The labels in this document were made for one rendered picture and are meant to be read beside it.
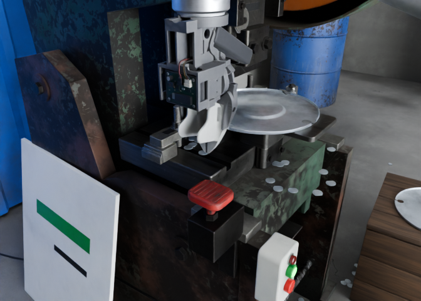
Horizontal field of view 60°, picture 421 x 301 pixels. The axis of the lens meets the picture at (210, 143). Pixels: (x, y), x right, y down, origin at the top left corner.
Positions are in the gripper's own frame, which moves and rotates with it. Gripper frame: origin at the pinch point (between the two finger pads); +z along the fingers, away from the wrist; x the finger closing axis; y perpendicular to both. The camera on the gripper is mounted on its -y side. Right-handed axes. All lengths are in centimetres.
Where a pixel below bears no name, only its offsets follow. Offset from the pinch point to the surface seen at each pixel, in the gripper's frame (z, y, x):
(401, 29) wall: 36, -363, -46
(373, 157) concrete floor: 85, -179, -9
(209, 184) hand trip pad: 9.2, -1.6, -1.4
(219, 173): 15.2, -13.6, -7.9
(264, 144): 13.5, -28.3, -5.4
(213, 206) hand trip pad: 9.5, 2.7, 2.8
